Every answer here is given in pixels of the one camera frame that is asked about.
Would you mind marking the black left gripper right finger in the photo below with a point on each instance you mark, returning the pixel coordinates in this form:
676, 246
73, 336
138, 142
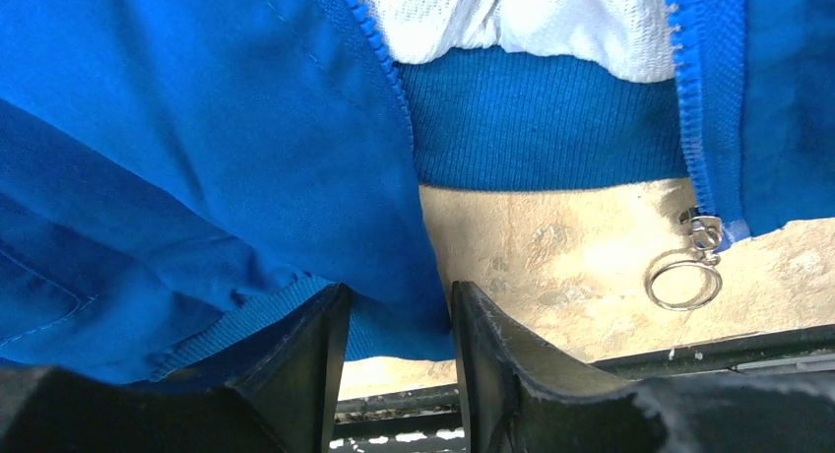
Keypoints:
520, 393

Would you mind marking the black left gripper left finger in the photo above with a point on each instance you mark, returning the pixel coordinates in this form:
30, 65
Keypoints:
274, 391

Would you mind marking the blue white red jacket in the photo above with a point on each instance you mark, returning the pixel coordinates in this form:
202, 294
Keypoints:
177, 175

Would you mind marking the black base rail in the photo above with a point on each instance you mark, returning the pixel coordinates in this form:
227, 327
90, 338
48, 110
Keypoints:
424, 420

